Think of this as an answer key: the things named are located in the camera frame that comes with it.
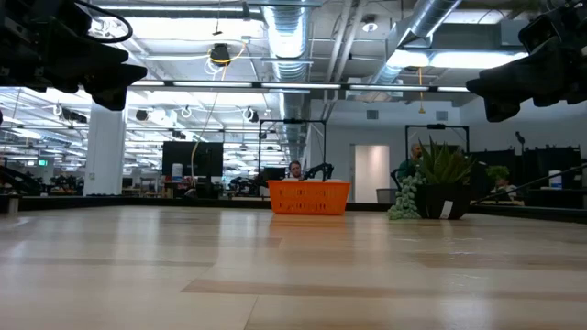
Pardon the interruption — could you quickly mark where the succulent plant in black pot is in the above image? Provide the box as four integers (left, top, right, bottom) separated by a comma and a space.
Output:
387, 136, 477, 221

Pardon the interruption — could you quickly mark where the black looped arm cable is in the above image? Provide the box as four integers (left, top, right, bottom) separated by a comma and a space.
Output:
75, 0, 135, 45

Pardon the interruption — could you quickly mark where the black diagonal frame strut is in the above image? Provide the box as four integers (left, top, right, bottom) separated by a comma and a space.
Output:
471, 163, 587, 205

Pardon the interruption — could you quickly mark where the black monitor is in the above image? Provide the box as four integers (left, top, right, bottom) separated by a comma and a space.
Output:
161, 140, 225, 178

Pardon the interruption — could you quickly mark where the silver round ceiling duct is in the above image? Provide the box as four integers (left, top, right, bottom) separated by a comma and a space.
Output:
261, 0, 309, 161

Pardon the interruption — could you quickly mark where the overhead led light bar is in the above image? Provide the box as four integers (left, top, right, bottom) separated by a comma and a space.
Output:
123, 77, 469, 94

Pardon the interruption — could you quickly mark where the wide black station frame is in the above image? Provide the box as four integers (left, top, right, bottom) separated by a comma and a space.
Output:
258, 118, 327, 182

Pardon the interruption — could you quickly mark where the silver slanted ceiling duct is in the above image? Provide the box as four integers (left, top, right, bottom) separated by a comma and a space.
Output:
366, 0, 462, 88

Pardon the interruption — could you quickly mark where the white column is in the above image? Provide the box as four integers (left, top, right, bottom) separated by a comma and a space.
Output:
83, 91, 127, 197

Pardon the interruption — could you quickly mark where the orange plastic basket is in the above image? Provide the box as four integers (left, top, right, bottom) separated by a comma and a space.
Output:
267, 179, 352, 216

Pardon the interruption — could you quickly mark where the narrow black station frame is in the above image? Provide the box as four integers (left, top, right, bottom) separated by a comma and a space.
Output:
404, 124, 471, 166

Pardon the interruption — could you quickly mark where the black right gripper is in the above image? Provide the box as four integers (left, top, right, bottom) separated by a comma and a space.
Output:
465, 31, 587, 123

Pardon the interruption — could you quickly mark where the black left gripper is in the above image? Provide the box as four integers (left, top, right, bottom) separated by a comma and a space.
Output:
0, 27, 149, 112

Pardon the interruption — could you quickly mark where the white door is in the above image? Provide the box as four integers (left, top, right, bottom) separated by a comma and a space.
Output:
352, 144, 391, 204

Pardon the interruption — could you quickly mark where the grey bin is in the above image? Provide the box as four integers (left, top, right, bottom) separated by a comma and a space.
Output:
375, 187, 399, 204

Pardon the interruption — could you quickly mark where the black ceiling device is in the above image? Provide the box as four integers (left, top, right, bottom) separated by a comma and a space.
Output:
209, 43, 232, 66

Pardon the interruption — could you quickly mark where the small green plant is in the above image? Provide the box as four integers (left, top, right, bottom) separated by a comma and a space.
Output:
484, 164, 512, 184

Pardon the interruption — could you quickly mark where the person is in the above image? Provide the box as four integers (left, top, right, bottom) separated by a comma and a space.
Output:
489, 176, 519, 202
287, 159, 305, 182
396, 143, 424, 181

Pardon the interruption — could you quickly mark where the yellow hanging cable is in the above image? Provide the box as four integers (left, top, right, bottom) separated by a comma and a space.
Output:
416, 67, 426, 115

